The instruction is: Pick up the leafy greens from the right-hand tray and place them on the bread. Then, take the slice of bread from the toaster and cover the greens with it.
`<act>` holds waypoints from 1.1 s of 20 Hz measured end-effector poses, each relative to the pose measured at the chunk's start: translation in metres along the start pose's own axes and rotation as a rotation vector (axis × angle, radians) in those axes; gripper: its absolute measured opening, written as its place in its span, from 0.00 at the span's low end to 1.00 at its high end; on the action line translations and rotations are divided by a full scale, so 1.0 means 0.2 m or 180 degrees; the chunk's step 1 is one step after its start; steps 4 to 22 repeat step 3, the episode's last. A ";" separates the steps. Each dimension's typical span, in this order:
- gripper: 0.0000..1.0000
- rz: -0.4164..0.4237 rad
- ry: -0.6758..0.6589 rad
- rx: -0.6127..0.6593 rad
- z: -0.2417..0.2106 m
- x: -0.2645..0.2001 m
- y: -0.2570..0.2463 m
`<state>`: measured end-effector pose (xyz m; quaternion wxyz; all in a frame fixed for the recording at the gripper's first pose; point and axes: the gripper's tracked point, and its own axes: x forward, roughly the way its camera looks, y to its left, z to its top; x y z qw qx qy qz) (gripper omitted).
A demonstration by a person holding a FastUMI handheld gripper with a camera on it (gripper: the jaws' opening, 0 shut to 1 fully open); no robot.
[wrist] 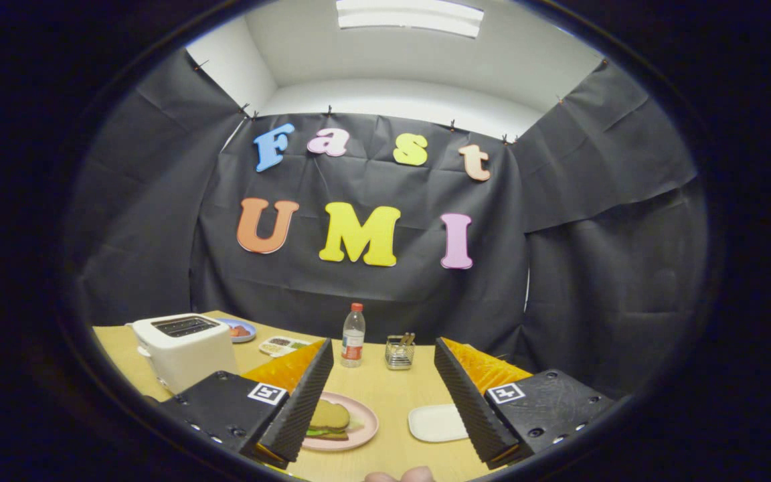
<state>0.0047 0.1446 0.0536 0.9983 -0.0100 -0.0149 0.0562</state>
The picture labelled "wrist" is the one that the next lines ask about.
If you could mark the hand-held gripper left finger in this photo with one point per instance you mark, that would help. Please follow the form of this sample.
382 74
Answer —
302 402

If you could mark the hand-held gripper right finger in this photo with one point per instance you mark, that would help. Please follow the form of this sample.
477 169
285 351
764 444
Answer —
466 408

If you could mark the brown toast slice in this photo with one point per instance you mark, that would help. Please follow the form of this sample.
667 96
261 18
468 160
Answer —
330 415

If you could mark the green lettuce leaf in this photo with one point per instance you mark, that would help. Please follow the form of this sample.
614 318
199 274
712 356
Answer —
318 432

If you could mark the white rectangular plate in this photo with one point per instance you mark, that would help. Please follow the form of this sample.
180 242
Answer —
436 423

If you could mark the white divided seasoning tray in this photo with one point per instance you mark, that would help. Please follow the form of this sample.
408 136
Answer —
282 346

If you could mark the pink plate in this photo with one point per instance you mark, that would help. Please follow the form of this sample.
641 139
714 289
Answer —
365 425

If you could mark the clear bottle with red cap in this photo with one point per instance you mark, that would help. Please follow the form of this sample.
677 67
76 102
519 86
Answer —
353 338

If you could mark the blue plate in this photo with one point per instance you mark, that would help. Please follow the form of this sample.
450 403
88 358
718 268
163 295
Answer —
248 339

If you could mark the metal mesh utensil holder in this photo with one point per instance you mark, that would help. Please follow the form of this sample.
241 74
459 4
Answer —
399 358

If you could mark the white toaster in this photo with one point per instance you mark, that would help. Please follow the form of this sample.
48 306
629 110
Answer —
188 355

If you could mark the black backdrop cloth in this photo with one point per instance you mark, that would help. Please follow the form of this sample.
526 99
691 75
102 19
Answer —
593 281

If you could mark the ceiling light panel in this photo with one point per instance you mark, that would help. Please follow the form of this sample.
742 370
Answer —
409 17

